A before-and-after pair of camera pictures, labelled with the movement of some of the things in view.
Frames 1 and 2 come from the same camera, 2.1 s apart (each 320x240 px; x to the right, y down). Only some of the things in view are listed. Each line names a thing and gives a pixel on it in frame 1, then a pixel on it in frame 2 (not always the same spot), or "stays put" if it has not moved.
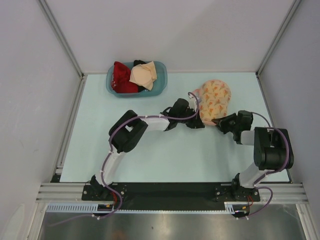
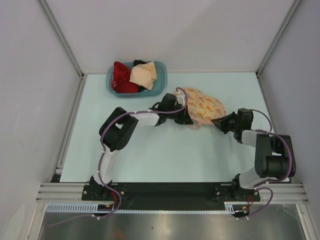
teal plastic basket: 160,84 stays put
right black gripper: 221,123 stays put
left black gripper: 195,123 to 184,118
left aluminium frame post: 82,76 stays put
